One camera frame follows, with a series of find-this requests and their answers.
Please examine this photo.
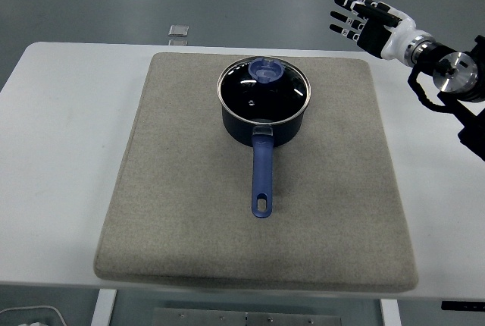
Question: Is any beige fabric mat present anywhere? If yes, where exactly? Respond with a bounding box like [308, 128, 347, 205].
[93, 52, 420, 292]

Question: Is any white table leg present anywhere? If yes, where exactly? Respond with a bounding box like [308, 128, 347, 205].
[90, 288, 117, 326]
[380, 298, 402, 326]

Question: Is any grey metal plate with screws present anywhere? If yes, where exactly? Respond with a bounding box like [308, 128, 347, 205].
[152, 306, 342, 326]

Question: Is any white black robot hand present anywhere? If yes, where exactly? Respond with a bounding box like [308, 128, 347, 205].
[328, 0, 432, 61]

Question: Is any dark pot with blue handle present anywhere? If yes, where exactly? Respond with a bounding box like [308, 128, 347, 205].
[217, 75, 311, 220]

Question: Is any black bar under table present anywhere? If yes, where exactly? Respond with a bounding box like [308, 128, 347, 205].
[441, 300, 485, 311]

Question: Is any glass pot lid blue knob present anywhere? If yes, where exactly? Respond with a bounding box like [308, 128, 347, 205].
[216, 56, 312, 124]

